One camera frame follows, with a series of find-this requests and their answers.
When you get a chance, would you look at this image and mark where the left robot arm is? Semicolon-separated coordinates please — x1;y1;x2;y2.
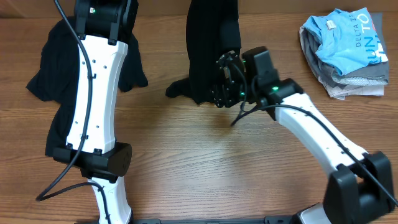
52;0;137;223

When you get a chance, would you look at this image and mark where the light blue folded t-shirt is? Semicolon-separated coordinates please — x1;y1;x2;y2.
302;7;389;76

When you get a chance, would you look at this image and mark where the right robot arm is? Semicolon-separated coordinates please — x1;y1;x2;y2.
211;47;397;224

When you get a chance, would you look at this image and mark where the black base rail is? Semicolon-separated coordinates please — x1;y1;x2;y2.
74;215;295;224

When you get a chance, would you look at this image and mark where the white mesh folded shirt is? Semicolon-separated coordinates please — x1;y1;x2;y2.
299;27;389;100

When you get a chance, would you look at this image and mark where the black shirt on pile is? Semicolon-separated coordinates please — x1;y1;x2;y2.
26;20;148;157

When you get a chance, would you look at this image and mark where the black t-shirt with logo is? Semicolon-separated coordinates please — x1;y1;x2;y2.
165;0;241;105

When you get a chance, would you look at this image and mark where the dark grey folded shirt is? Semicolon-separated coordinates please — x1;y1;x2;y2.
299;8;389;88

